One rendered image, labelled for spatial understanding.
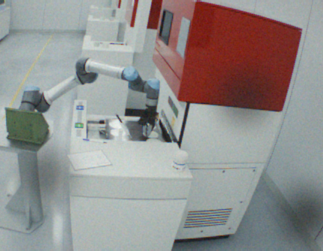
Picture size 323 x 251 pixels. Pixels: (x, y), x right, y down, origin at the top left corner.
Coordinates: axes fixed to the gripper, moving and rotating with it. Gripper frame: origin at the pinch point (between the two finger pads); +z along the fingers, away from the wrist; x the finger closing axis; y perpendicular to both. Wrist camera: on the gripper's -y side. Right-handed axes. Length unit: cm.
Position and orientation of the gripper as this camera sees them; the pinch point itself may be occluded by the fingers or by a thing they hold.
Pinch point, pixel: (146, 135)
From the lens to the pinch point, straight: 202.9
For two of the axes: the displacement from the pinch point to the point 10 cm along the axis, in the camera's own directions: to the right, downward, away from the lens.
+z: -1.2, 9.0, 4.1
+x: -9.1, -2.7, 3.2
